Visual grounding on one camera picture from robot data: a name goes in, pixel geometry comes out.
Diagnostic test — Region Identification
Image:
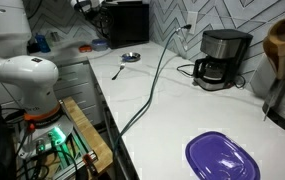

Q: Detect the black microwave oven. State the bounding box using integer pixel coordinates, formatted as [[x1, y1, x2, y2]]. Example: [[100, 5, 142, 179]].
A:
[[105, 2, 149, 49]]

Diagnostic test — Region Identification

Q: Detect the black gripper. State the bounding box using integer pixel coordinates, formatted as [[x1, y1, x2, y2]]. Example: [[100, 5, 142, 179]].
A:
[[70, 0, 104, 13]]

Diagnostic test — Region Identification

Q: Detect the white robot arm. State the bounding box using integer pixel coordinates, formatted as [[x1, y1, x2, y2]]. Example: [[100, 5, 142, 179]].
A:
[[0, 0, 73, 146]]

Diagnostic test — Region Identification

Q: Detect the purple plastic lid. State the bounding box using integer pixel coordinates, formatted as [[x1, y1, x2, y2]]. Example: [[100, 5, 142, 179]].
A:
[[185, 131, 261, 180]]

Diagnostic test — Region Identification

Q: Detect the wooden spoon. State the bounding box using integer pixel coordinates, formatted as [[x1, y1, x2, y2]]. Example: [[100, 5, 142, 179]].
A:
[[263, 19, 285, 80]]

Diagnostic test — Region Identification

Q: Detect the black coffee maker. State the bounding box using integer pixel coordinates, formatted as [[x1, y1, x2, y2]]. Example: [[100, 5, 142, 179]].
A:
[[193, 29, 253, 91]]

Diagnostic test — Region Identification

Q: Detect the small metal bowl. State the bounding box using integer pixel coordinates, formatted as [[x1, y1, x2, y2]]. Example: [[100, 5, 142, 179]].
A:
[[121, 52, 141, 62]]

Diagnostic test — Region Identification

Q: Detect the silver fork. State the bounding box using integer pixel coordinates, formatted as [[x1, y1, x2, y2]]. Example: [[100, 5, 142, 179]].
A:
[[111, 63, 126, 80]]

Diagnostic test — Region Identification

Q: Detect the black power cable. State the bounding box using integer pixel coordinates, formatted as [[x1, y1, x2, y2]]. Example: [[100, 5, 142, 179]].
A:
[[111, 23, 193, 158]]

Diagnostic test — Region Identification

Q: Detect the white wall outlet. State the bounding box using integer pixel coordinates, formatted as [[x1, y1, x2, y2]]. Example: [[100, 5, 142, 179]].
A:
[[187, 11, 198, 34]]

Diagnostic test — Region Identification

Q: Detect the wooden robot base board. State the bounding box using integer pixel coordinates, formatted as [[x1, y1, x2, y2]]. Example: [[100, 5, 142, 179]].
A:
[[61, 97, 113, 177]]

